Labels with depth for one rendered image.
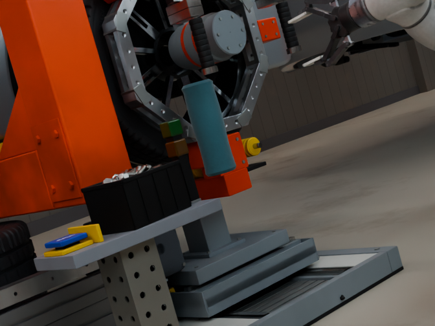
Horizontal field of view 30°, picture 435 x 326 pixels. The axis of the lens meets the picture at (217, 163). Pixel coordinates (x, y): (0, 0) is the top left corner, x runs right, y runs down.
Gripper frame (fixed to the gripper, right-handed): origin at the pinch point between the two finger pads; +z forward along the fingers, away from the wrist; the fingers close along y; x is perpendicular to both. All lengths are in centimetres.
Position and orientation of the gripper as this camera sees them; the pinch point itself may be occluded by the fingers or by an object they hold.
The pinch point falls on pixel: (301, 41)
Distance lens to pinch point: 228.3
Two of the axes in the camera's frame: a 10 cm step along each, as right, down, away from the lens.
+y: 3.1, 9.5, -0.6
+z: -6.3, 2.6, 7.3
